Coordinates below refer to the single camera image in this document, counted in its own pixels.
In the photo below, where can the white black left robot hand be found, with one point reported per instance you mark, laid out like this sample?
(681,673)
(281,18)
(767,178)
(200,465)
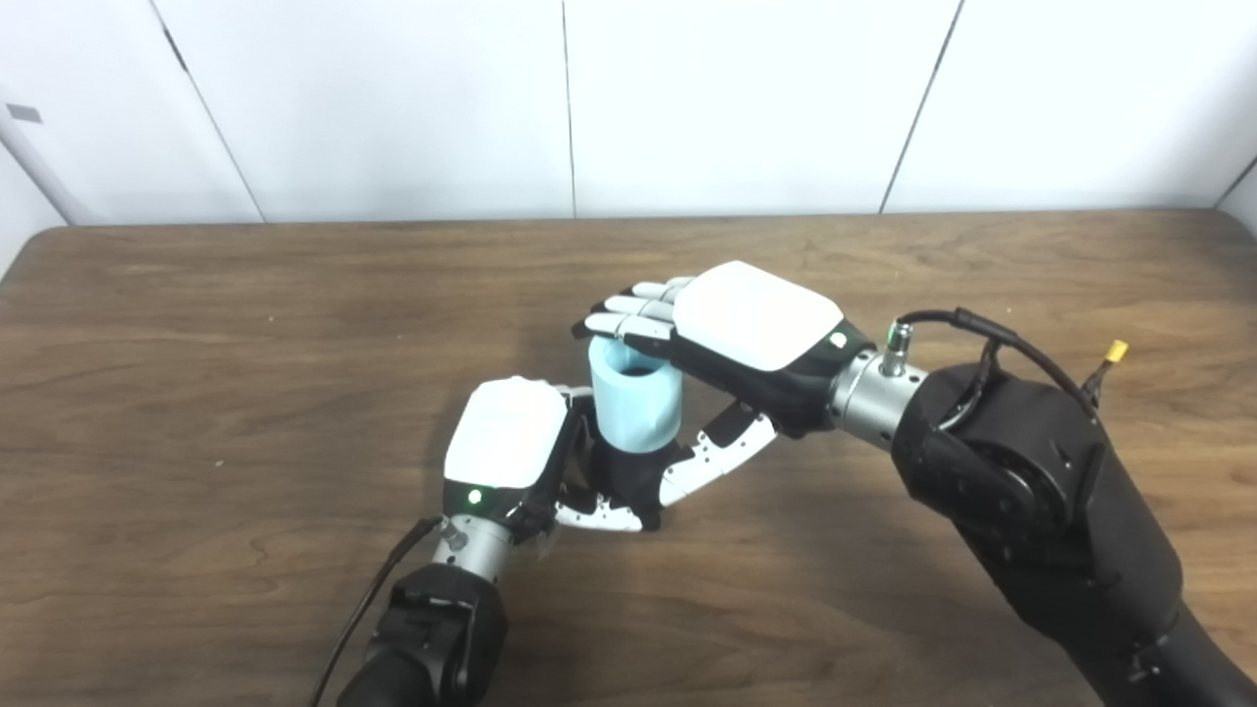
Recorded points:
(506,437)

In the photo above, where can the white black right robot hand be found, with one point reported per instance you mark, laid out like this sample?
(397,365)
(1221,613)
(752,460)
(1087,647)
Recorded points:
(756,319)

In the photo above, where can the black funnel-shaped nozzle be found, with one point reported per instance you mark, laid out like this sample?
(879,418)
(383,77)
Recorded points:
(628,471)

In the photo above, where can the light blue cup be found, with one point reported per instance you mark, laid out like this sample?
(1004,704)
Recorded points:
(633,412)

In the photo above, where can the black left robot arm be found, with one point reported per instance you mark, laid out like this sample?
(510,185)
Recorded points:
(437,638)

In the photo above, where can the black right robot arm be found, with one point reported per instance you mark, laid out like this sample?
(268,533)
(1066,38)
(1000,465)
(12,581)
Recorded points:
(1041,501)

